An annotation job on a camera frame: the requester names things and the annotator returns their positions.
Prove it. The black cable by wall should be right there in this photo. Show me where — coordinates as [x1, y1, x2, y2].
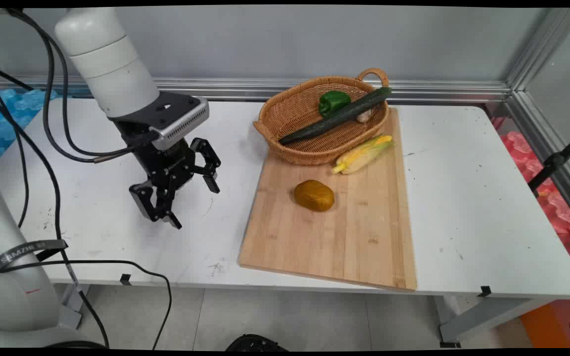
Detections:
[0, 60, 34, 92]

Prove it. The woven wicker basket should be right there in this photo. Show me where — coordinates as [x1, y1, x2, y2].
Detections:
[253, 68, 390, 166]

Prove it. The brown yellow potato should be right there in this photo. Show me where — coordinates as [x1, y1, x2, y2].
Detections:
[293, 179, 336, 213]

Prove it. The bamboo cutting board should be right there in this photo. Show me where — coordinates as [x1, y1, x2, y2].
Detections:
[237, 107, 418, 293]

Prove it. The black cable along table edge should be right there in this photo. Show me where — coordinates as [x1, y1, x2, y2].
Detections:
[0, 259, 173, 350]

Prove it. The black round object on floor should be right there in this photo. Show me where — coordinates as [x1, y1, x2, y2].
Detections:
[225, 334, 289, 352]

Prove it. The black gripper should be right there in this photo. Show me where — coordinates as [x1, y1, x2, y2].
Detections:
[115, 121, 222, 230]

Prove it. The yellow corn cob with husk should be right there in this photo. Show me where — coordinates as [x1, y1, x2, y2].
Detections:
[332, 134, 396, 176]

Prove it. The long dark green cucumber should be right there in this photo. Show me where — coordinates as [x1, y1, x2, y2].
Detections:
[279, 87, 393, 146]

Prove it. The green bell pepper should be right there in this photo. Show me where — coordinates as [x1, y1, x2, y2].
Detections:
[318, 91, 352, 119]

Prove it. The red foam floor mat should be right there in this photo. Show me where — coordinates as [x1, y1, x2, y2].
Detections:
[499, 131, 570, 280]

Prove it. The black tripod stand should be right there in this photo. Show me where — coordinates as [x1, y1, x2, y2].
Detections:
[527, 127, 570, 198]

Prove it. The aluminium enclosure frame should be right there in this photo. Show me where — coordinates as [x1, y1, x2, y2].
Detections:
[0, 7, 570, 230]

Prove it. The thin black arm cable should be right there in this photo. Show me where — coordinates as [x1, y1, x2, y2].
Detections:
[0, 63, 30, 229]

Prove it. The black cable to wrist camera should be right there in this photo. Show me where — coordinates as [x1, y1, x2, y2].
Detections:
[0, 7, 153, 164]

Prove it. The grey metal table leg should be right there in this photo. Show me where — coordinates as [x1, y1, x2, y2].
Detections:
[56, 284, 91, 330]
[434, 295, 555, 348]

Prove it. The thick black cable with label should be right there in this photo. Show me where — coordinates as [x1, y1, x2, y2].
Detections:
[0, 79, 110, 349]

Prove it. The grey printed velcro strap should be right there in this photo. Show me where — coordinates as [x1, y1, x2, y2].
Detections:
[0, 239, 69, 278]

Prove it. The blue foam floor mat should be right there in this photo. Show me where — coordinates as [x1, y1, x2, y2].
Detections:
[0, 88, 59, 167]

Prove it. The black silver wrist camera box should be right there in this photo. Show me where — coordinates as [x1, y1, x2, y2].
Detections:
[111, 91, 210, 151]

